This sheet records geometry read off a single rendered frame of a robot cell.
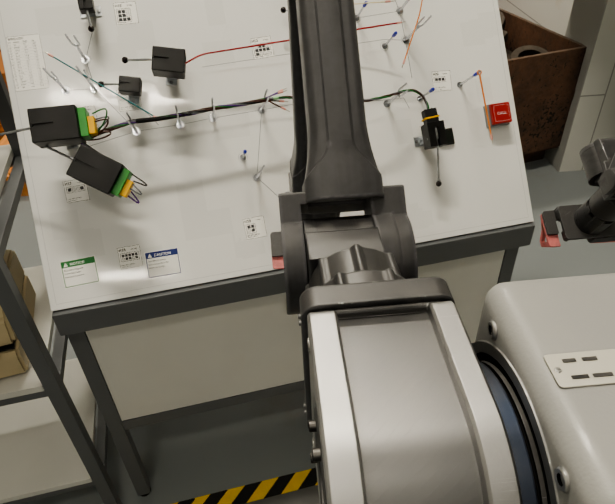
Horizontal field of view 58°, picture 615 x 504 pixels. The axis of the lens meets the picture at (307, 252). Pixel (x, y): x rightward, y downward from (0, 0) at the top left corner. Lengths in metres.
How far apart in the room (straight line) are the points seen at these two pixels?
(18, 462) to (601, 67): 3.10
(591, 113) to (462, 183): 2.09
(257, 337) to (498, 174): 0.75
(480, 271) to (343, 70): 1.20
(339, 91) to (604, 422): 0.31
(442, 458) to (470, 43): 1.35
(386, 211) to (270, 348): 1.13
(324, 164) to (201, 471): 1.67
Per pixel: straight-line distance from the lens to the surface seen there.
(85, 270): 1.34
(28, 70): 1.42
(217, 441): 2.08
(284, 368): 1.62
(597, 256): 2.99
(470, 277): 1.61
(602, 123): 3.56
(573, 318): 0.29
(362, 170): 0.44
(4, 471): 1.95
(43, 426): 2.00
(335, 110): 0.46
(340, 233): 0.41
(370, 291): 0.31
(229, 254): 1.31
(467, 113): 1.49
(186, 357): 1.52
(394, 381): 0.28
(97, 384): 1.58
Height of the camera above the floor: 1.72
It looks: 39 degrees down
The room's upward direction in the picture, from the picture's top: 3 degrees counter-clockwise
